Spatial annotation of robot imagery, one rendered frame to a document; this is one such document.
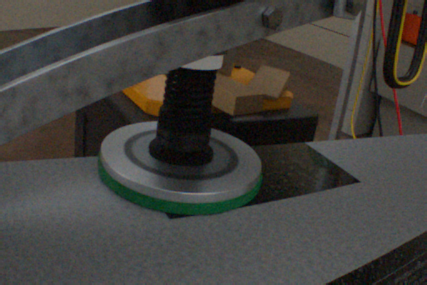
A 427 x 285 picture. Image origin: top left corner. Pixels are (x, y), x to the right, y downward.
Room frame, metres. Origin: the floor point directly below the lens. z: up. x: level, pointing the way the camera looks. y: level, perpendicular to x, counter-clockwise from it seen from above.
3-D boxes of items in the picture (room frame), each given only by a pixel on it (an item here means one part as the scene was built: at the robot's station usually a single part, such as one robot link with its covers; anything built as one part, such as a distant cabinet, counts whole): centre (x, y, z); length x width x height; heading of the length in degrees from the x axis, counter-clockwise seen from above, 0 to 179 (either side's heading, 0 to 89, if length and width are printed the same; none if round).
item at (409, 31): (3.57, -1.62, 1.00); 0.50 x 0.22 x 0.33; 131
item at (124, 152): (0.54, 0.04, 0.89); 0.21 x 0.21 x 0.01
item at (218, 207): (0.54, 0.04, 0.89); 0.22 x 0.22 x 0.04
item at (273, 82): (1.33, -0.14, 0.80); 0.20 x 0.10 x 0.05; 164
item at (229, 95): (1.14, 0.00, 0.81); 0.20 x 0.10 x 0.05; 43
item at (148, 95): (1.37, 0.10, 0.76); 0.49 x 0.49 x 0.05; 35
